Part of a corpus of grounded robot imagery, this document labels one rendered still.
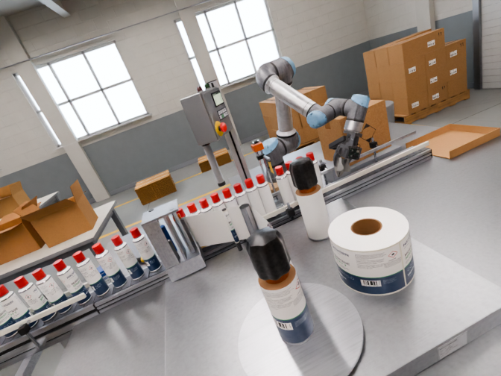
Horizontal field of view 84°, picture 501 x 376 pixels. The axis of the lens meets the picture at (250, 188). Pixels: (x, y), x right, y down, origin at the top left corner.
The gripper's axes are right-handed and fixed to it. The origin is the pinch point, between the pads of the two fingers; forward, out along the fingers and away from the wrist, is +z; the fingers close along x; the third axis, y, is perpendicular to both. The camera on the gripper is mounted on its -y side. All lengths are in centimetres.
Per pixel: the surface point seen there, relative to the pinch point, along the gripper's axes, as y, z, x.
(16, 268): -103, 116, -169
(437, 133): -13, -27, 65
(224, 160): -431, 75, 42
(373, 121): -20.4, -27.2, 27.8
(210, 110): 0, -18, -63
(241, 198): 2.6, 15.3, -45.0
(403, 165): 5.1, -9.1, 30.8
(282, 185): 2.7, 7.6, -27.8
